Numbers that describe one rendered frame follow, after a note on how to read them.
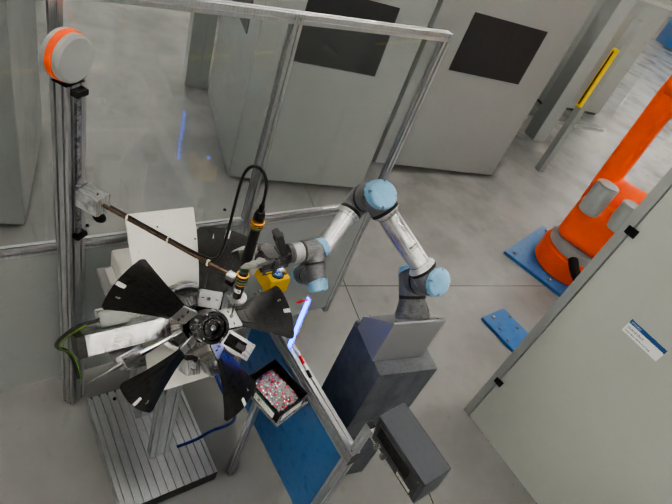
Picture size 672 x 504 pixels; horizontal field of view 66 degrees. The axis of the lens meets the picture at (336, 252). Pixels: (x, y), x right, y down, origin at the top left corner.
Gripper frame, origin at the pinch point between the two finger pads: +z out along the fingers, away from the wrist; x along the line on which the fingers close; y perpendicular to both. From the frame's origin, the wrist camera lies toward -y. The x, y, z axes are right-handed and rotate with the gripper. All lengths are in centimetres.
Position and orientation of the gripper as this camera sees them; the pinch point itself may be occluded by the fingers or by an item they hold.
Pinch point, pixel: (239, 257)
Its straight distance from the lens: 173.3
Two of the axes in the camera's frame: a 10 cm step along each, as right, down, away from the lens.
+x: -5.1, -6.8, 5.3
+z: -8.0, 1.5, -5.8
